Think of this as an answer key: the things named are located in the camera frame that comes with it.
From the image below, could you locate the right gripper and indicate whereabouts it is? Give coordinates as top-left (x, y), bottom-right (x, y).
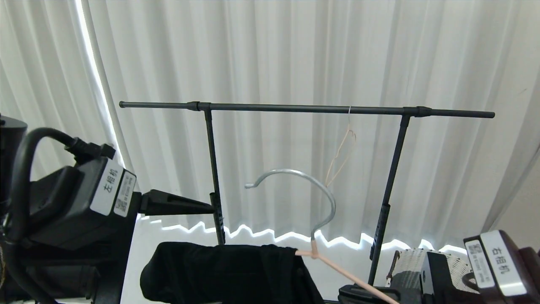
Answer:
top-left (337, 251), bottom-right (470, 304)

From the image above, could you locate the white curtain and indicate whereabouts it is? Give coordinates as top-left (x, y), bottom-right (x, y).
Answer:
top-left (0, 0), bottom-right (540, 255)

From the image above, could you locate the black T-shirt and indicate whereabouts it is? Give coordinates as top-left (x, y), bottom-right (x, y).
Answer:
top-left (140, 242), bottom-right (325, 304)

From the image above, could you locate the black cable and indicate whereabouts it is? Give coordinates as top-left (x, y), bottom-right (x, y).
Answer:
top-left (5, 127), bottom-right (117, 304)
top-left (462, 272), bottom-right (480, 293)

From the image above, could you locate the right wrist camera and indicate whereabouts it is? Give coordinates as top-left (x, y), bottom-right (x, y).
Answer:
top-left (463, 230), bottom-right (529, 304)

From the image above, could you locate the black clothes rack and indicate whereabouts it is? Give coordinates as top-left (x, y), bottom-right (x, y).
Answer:
top-left (119, 101), bottom-right (495, 288)

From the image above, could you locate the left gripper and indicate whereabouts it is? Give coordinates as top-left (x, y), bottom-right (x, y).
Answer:
top-left (25, 190), bottom-right (215, 304)

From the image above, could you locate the pink clothes hanger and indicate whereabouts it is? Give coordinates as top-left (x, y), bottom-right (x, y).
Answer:
top-left (244, 168), bottom-right (400, 304)
top-left (324, 106), bottom-right (357, 189)

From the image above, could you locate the white laundry basket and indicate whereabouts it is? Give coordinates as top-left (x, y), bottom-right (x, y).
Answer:
top-left (386, 248), bottom-right (479, 293)

